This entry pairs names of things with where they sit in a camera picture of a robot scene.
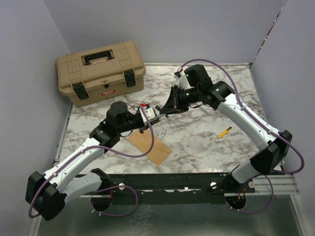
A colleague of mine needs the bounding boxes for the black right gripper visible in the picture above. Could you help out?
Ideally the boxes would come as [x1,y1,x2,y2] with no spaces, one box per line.
[160,85,200,116]

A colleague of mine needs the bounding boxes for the green black glue pen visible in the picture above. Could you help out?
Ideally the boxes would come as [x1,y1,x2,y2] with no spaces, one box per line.
[155,106,169,118]

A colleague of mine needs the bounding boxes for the brown paper envelope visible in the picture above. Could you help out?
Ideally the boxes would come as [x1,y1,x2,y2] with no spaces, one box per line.
[128,129,172,166]

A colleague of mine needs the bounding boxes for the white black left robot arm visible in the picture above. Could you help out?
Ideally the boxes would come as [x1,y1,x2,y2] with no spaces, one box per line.
[25,102,159,221]

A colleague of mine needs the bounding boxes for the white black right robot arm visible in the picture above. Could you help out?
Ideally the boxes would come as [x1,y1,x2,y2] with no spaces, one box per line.
[160,64,292,192]

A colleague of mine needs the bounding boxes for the yellow black utility knife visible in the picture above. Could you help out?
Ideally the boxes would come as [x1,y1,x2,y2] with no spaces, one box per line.
[218,127,232,138]

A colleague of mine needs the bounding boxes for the tan plastic toolbox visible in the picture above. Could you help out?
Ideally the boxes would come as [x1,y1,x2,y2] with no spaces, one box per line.
[56,41,146,107]

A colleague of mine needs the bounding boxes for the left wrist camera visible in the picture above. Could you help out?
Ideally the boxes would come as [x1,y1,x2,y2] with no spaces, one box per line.
[139,103,159,124]

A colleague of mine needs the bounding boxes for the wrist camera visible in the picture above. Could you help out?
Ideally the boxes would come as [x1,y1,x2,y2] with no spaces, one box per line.
[174,67,190,89]
[139,103,159,124]

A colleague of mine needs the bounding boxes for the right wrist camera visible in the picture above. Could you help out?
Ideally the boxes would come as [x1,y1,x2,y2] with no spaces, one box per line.
[174,67,190,89]

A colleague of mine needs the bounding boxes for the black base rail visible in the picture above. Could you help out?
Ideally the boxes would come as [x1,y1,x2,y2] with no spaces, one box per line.
[96,169,255,205]

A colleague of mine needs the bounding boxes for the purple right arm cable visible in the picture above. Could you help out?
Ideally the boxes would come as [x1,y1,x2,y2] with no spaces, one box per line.
[181,58,306,214]

